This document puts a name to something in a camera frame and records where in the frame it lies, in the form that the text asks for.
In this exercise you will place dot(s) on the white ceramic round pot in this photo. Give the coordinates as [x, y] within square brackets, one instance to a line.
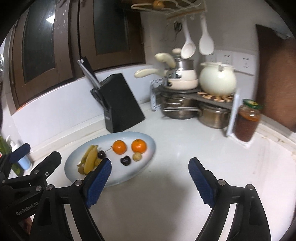
[217, 79]

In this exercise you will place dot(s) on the cream saucepan lower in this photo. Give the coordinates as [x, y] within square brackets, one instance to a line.
[175, 80]

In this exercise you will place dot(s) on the black knife block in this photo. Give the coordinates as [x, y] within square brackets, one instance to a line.
[121, 109]

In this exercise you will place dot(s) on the white hanging hook rack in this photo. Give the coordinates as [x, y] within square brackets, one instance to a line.
[171, 8]

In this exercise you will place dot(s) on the longan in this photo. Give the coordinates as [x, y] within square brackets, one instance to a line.
[81, 170]
[97, 162]
[137, 156]

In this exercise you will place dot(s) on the dark round plum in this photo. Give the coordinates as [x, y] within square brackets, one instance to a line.
[126, 160]

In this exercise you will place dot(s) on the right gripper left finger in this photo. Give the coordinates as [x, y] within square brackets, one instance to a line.
[50, 220]

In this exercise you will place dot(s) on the white hanging rice spoon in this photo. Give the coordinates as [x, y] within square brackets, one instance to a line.
[206, 43]

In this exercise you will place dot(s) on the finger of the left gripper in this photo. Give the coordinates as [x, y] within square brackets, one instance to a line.
[43, 170]
[7, 160]

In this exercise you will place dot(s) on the white grey shelf rack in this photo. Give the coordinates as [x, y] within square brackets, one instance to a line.
[157, 88]

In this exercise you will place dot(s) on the dark cherry with stem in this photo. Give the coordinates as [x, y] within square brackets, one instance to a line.
[103, 153]

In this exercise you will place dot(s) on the steel pan under rack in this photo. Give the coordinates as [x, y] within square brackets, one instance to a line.
[179, 107]

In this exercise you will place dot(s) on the brown wooden cutting board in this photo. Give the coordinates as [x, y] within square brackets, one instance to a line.
[276, 80]

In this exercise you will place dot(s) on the dark brown window frame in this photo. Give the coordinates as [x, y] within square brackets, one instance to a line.
[49, 37]

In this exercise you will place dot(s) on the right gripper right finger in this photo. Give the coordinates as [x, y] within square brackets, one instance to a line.
[250, 221]

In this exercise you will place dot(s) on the orange mandarin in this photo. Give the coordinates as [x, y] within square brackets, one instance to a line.
[119, 147]
[139, 145]

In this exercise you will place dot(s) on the glass jar green lid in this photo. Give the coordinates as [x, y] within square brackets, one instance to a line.
[247, 120]

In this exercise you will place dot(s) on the wooden lattice trivet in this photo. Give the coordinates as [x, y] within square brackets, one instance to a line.
[214, 97]

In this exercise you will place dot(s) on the steel pot under rack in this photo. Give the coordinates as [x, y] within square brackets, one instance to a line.
[214, 116]

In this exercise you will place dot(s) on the light blue oval plate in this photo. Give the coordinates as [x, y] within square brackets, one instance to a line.
[120, 173]

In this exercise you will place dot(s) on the blue soap dispenser bottle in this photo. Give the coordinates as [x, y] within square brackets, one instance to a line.
[24, 162]

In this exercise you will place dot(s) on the white wall socket strip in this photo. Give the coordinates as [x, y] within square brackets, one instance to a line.
[242, 62]

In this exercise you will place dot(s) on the white pad under jar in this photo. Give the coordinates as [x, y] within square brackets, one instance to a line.
[246, 145]

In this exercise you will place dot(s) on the white hanging ladle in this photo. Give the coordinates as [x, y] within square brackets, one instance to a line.
[189, 47]

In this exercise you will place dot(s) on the yellow banana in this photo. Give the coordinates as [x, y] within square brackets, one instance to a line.
[83, 160]
[90, 160]

